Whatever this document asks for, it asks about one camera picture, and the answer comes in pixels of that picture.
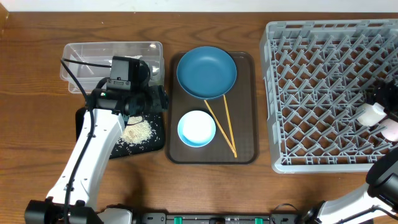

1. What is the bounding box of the cream white cup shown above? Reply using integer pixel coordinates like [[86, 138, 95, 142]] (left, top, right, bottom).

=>
[[355, 103, 387, 126]]

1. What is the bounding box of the pile of rice grains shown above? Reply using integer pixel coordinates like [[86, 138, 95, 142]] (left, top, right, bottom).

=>
[[121, 116, 150, 144]]

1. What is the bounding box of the pink cup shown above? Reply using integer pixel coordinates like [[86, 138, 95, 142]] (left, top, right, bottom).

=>
[[381, 119, 398, 142]]

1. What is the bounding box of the light blue small bowl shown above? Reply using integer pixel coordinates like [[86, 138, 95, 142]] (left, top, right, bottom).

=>
[[177, 110, 216, 147]]

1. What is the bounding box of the dark blue plate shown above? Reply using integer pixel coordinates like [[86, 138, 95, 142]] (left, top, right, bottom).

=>
[[177, 46, 238, 100]]

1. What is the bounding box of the wooden chopstick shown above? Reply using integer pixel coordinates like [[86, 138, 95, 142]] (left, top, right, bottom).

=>
[[223, 95, 238, 158], [204, 100, 237, 158]]

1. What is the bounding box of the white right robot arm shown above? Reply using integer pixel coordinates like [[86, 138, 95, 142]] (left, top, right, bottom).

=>
[[296, 80, 397, 223]]

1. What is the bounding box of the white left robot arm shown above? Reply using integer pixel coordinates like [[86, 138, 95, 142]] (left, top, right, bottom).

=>
[[24, 56, 169, 223]]

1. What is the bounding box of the black waste tray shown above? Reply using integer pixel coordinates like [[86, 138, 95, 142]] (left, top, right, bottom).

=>
[[75, 107, 166, 160]]

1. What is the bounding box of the grey plastic dishwasher rack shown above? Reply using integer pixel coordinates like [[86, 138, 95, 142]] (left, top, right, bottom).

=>
[[260, 19, 397, 174]]

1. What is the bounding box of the clear plastic waste bin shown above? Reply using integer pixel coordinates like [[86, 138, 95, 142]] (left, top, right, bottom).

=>
[[62, 41, 165, 93]]

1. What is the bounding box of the brown serving tray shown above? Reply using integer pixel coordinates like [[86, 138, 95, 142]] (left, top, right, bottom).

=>
[[165, 52, 259, 164]]

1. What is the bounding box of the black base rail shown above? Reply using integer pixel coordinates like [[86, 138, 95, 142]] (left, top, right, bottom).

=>
[[105, 203, 374, 224]]

